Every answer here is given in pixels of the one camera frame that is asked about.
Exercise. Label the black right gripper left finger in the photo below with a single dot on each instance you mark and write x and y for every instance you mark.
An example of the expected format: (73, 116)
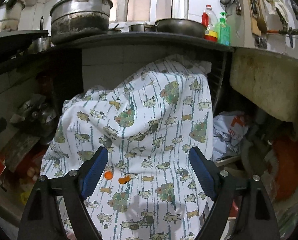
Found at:
(91, 171)

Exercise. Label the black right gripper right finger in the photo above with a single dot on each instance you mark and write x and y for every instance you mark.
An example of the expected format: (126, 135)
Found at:
(207, 173)

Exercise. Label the orange peel piece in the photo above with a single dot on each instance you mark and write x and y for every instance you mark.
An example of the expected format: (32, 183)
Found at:
(124, 180)

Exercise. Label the stone kitchen sink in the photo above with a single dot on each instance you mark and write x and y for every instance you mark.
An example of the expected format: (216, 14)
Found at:
(267, 79)

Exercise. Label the black kitchen countertop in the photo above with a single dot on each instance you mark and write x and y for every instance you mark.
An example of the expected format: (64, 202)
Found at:
(13, 42)

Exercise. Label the white red plastic bag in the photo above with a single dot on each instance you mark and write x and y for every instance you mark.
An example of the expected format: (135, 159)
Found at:
(229, 128)

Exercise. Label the white cat-print tablecloth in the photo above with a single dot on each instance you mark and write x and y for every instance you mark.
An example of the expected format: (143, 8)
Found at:
(148, 124)

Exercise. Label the green dish soap bottle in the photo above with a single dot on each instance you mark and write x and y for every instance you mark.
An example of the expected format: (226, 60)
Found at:
(223, 30)

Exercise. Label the black wok pan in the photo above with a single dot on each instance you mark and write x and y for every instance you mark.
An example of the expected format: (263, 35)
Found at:
(178, 26)

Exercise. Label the red-capped oil bottle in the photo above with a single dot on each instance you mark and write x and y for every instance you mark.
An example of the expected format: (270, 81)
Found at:
(210, 21)

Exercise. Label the large aluminium steamer pot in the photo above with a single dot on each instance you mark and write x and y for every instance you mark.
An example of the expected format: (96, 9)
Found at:
(78, 18)

